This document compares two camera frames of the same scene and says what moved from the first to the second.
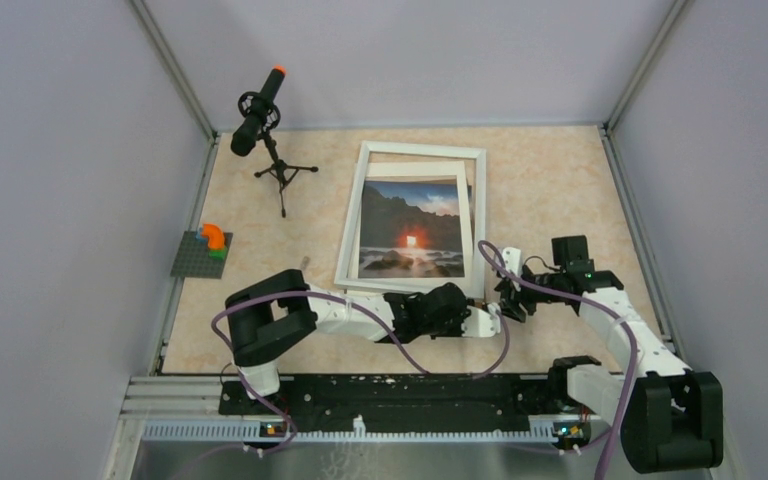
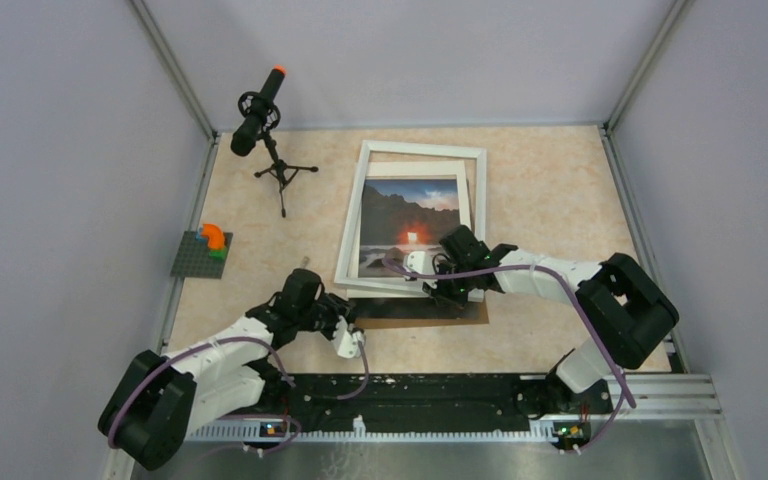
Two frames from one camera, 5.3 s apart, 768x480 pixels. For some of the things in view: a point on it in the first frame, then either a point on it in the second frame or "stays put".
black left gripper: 456,330 -> 340,307
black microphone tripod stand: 281,171 stays put
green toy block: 218,254 stays put
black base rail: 540,404 stays put
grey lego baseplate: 193,258 stays put
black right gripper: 510,299 -> 439,290
